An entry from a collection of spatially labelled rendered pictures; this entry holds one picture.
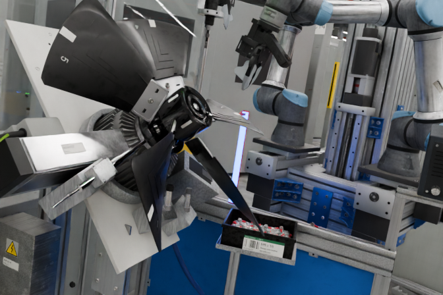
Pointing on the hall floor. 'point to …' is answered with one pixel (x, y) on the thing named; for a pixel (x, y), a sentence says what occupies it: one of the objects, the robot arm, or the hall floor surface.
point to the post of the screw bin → (232, 273)
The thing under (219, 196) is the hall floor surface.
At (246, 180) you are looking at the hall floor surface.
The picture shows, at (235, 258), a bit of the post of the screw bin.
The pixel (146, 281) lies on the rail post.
